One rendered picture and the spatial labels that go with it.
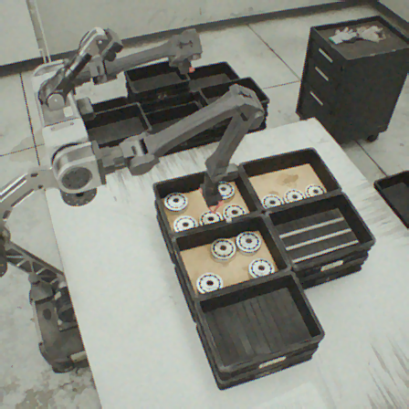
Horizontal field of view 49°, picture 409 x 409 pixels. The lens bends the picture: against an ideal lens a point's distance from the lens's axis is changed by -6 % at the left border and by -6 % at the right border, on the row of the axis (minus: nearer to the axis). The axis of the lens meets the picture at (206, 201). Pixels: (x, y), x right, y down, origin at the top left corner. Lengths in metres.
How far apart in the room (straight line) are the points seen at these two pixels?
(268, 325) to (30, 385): 1.43
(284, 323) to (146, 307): 0.57
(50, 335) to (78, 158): 1.33
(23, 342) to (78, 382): 0.42
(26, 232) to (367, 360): 2.26
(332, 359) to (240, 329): 0.41
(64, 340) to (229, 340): 1.02
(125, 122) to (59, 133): 1.65
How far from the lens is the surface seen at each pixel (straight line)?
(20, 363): 2.79
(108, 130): 3.05
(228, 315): 1.82
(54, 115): 1.54
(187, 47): 1.67
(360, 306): 2.09
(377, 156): 3.82
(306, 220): 2.12
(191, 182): 2.12
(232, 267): 1.93
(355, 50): 3.28
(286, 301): 1.87
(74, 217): 2.31
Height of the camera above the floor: 2.45
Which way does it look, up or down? 50 degrees down
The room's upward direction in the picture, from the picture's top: 2 degrees clockwise
